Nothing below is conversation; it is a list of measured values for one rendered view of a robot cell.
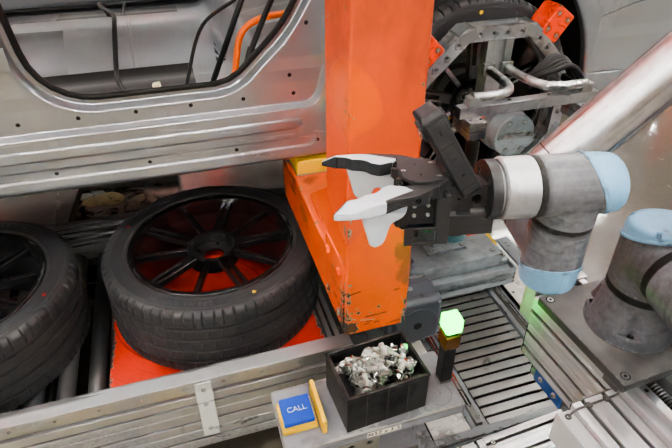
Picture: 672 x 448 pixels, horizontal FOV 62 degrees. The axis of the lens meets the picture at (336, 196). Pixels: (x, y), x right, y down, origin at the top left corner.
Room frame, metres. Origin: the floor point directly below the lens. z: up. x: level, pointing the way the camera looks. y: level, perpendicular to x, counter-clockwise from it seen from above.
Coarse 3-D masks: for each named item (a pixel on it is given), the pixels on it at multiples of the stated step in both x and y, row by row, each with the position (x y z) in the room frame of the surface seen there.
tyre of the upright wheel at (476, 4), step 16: (448, 0) 1.65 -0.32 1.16; (464, 0) 1.62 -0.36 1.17; (480, 0) 1.62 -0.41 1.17; (496, 0) 1.63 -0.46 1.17; (512, 0) 1.66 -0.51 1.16; (448, 16) 1.59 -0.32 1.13; (464, 16) 1.60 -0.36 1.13; (480, 16) 1.62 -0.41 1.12; (496, 16) 1.64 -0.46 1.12; (512, 16) 1.65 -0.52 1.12; (528, 16) 1.67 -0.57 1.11; (432, 32) 1.58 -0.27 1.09; (560, 48) 1.71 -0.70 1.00
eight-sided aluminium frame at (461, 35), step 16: (448, 32) 1.56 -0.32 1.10; (464, 32) 1.51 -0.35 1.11; (480, 32) 1.53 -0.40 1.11; (496, 32) 1.54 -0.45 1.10; (512, 32) 1.56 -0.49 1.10; (528, 32) 1.57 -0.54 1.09; (448, 48) 1.50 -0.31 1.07; (464, 48) 1.51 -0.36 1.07; (544, 48) 1.59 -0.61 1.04; (448, 64) 1.50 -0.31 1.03; (432, 80) 1.49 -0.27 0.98; (560, 80) 1.62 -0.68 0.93; (544, 112) 1.66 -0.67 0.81; (560, 112) 1.63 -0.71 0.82; (544, 128) 1.63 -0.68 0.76; (528, 144) 1.65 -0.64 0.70
